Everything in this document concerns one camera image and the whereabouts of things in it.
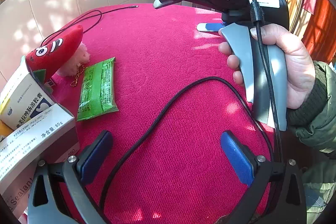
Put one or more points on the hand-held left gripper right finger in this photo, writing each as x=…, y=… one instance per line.
x=236, y=158

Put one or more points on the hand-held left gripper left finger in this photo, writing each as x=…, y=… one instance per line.
x=97, y=155

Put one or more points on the long white tube box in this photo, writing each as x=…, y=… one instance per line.
x=34, y=145

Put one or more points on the green snack packet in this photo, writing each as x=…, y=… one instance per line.
x=97, y=90

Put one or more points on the white box blue yellow print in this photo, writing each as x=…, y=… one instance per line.
x=23, y=92

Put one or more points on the pink plush toy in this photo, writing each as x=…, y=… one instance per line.
x=81, y=56

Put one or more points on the red chili plush toy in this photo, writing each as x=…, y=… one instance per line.
x=57, y=50

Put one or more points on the person's right forearm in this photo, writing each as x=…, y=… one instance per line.
x=315, y=108

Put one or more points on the person's right hand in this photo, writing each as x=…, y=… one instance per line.
x=294, y=64

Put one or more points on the red tablecloth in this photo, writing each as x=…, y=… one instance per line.
x=170, y=56

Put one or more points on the person's green jacket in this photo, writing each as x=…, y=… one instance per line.
x=320, y=192

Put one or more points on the red wooden panel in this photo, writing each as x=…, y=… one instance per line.
x=320, y=29

